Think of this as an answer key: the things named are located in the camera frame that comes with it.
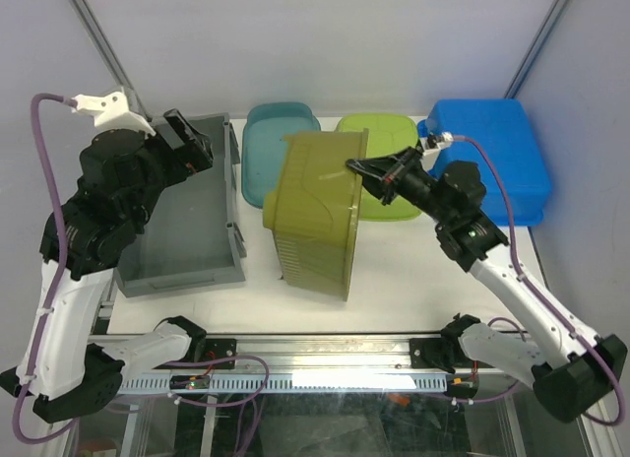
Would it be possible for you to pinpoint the aluminium corner post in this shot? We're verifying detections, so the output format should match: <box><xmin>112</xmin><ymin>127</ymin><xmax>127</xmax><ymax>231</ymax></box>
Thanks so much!
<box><xmin>68</xmin><ymin>0</ymin><xmax>153</xmax><ymax>122</ymax></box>
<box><xmin>488</xmin><ymin>0</ymin><xmax>573</xmax><ymax>98</ymax></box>

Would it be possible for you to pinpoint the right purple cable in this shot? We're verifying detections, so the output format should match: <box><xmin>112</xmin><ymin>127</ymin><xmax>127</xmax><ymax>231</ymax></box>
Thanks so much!
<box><xmin>450</xmin><ymin>132</ymin><xmax>624</xmax><ymax>425</ymax></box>

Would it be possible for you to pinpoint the white slotted cable duct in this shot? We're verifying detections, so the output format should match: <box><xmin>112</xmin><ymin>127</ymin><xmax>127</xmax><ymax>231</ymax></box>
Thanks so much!
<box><xmin>119</xmin><ymin>371</ymin><xmax>447</xmax><ymax>395</ymax></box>

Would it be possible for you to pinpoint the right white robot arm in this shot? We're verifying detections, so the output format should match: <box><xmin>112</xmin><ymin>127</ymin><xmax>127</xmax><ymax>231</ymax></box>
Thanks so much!
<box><xmin>262</xmin><ymin>131</ymin><xmax>627</xmax><ymax>423</ymax></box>

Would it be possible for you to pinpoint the left aluminium corner post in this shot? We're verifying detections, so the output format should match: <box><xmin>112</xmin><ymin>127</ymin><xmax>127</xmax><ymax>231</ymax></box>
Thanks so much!
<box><xmin>68</xmin><ymin>0</ymin><xmax>153</xmax><ymax>122</ymax></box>

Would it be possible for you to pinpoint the right aluminium corner post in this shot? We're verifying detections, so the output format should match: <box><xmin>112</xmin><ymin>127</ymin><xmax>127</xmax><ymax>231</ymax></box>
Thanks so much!
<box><xmin>488</xmin><ymin>0</ymin><xmax>573</xmax><ymax>98</ymax></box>

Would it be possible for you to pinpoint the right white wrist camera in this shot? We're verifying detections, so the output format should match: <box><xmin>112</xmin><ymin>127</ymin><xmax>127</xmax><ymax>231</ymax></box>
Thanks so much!
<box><xmin>417</xmin><ymin>132</ymin><xmax>454</xmax><ymax>171</ymax></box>

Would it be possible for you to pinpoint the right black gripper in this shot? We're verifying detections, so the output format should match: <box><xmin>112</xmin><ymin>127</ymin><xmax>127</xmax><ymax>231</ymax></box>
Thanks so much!
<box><xmin>343</xmin><ymin>147</ymin><xmax>454</xmax><ymax>227</ymax></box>

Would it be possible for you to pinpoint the olive green slotted basket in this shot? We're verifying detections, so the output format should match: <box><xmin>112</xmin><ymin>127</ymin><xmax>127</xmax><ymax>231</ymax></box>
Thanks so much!
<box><xmin>263</xmin><ymin>130</ymin><xmax>368</xmax><ymax>300</ymax></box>

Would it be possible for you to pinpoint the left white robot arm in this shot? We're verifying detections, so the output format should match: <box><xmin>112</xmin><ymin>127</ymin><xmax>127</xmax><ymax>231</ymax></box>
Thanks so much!
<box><xmin>1</xmin><ymin>109</ymin><xmax>213</xmax><ymax>424</ymax></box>

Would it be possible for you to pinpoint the aluminium front rail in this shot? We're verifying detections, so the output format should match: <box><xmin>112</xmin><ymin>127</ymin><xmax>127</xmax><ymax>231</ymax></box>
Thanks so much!
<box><xmin>157</xmin><ymin>333</ymin><xmax>441</xmax><ymax>374</ymax></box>

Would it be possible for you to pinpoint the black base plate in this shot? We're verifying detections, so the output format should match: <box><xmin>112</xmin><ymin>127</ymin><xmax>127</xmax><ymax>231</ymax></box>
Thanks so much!
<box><xmin>181</xmin><ymin>337</ymin><xmax>237</xmax><ymax>368</ymax></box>
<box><xmin>409</xmin><ymin>338</ymin><xmax>453</xmax><ymax>372</ymax></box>

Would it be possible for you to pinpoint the teal plastic tub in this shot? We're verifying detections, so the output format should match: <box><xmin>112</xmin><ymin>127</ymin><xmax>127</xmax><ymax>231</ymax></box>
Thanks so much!
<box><xmin>241</xmin><ymin>102</ymin><xmax>321</xmax><ymax>209</ymax></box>

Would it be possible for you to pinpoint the lime green plastic tub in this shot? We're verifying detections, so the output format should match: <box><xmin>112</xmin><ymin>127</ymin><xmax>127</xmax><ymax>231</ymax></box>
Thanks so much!
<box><xmin>335</xmin><ymin>112</ymin><xmax>428</xmax><ymax>223</ymax></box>

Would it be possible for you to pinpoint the large blue plastic container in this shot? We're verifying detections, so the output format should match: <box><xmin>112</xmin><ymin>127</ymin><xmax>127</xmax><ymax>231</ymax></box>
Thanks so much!
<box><xmin>417</xmin><ymin>98</ymin><xmax>551</xmax><ymax>227</ymax></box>

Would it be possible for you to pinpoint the grey plastic tray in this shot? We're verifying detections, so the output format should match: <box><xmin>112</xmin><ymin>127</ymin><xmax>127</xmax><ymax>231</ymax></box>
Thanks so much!
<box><xmin>114</xmin><ymin>113</ymin><xmax>247</xmax><ymax>297</ymax></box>

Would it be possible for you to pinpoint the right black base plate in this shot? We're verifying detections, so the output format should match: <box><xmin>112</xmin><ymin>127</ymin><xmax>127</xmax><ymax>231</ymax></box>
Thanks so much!
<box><xmin>409</xmin><ymin>338</ymin><xmax>453</xmax><ymax>372</ymax></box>

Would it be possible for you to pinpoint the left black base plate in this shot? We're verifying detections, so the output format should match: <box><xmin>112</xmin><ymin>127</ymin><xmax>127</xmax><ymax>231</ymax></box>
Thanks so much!
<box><xmin>181</xmin><ymin>337</ymin><xmax>237</xmax><ymax>368</ymax></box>

